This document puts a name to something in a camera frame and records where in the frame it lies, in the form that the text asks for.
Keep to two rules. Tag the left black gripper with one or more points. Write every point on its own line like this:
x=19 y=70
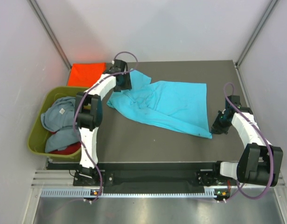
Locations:
x=127 y=86

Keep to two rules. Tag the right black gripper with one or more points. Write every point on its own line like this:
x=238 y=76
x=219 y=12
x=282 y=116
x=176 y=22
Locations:
x=216 y=128

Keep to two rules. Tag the cyan t shirt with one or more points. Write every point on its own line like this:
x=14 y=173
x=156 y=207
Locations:
x=176 y=106

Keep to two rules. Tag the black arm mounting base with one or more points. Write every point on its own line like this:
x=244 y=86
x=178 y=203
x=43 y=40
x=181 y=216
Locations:
x=163 y=177

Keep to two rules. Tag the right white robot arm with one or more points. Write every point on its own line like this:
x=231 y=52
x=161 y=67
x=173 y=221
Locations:
x=254 y=164

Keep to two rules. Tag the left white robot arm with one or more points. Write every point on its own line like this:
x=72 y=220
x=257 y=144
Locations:
x=88 y=118

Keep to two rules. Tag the folded orange t shirt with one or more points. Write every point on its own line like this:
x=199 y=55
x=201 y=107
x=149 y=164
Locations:
x=85 y=74

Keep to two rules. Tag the grey blue t shirt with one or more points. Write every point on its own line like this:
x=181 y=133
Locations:
x=61 y=140
x=60 y=115

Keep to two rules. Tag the red t shirt in bin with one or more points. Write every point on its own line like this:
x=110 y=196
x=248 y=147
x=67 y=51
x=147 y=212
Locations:
x=69 y=150

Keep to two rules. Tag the olive green plastic bin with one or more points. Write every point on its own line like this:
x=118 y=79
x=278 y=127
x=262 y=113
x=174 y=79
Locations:
x=52 y=134

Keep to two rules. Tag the aluminium frame rail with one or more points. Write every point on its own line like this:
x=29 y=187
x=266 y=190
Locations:
x=247 y=128

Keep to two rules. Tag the slotted white cable duct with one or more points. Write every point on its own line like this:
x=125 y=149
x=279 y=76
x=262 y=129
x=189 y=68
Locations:
x=92 y=193

